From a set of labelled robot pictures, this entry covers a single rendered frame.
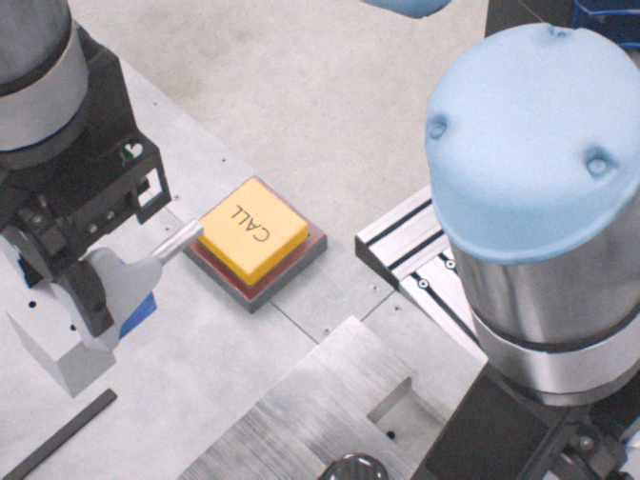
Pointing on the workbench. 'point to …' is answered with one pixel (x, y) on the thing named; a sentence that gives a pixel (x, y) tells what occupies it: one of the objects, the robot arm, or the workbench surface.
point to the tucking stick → (61, 436)
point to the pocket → (410, 417)
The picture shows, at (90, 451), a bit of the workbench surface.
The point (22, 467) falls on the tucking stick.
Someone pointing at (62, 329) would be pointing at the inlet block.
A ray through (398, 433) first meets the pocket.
